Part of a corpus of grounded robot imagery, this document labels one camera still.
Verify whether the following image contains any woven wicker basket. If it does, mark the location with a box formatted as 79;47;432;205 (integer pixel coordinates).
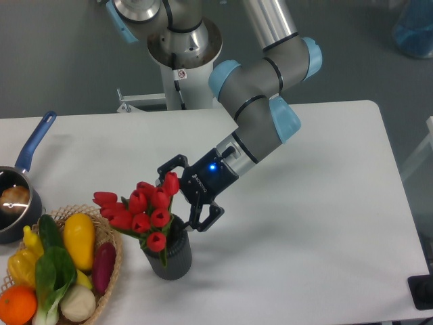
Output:
1;205;122;324

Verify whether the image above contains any orange fruit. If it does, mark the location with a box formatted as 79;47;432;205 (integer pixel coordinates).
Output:
1;285;37;324

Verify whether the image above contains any green bok choy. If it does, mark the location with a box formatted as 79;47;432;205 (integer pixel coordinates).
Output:
32;246;76;324

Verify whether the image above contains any dark grey ribbed vase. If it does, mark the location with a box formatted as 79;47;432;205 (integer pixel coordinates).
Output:
143;215;192;280

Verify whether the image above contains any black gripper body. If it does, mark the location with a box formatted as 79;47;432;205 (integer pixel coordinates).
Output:
179;148;239;205

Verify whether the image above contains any blue translucent container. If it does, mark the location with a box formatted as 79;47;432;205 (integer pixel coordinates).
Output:
392;0;432;59

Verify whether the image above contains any yellow squash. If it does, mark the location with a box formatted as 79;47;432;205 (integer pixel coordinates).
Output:
63;213;95;272

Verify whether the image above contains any small yellow fruit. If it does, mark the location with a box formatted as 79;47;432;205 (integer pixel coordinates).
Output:
76;269;93;290

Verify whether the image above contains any black device at edge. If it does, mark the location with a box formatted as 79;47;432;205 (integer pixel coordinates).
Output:
407;275;432;310

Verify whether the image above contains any brown bread bun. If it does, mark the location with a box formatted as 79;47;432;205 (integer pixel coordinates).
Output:
1;186;30;214

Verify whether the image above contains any red tulip bouquet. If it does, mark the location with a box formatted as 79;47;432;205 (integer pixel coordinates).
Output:
93;172;179;267

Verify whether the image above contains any purple eggplant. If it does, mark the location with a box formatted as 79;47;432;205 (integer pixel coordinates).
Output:
92;242;116;295

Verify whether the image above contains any blue handled saucepan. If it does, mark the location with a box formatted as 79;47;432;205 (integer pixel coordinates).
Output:
1;111;57;244

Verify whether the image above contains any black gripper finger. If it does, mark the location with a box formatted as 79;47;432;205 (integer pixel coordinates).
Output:
184;200;225;233
157;154;189;183

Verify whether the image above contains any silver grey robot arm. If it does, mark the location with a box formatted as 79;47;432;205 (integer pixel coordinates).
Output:
106;1;322;232

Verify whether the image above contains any yellow bell pepper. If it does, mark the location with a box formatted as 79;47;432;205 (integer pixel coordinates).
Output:
7;248;37;289

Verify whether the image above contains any white frame at right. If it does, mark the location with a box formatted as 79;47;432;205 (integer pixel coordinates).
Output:
400;116;432;182

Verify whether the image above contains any beige round mushroom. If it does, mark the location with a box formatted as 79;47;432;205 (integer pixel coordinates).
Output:
60;284;96;322

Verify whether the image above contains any black cable on pedestal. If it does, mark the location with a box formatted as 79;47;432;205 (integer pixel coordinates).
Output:
170;53;187;111

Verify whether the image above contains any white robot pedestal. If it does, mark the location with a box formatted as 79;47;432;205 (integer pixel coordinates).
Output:
116;16;224;114

